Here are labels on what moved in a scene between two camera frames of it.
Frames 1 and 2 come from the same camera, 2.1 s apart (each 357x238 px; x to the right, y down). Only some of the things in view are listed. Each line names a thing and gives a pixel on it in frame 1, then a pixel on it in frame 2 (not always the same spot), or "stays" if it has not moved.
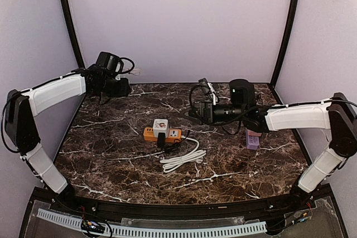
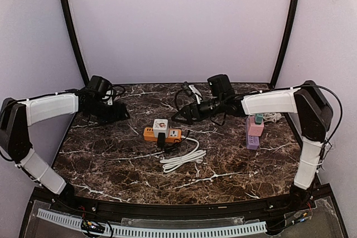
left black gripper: x=122 y=87 -> x=117 y=110
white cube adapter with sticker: x=160 y=126 stays
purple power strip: x=252 y=142 stays
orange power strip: x=174 y=135 stays
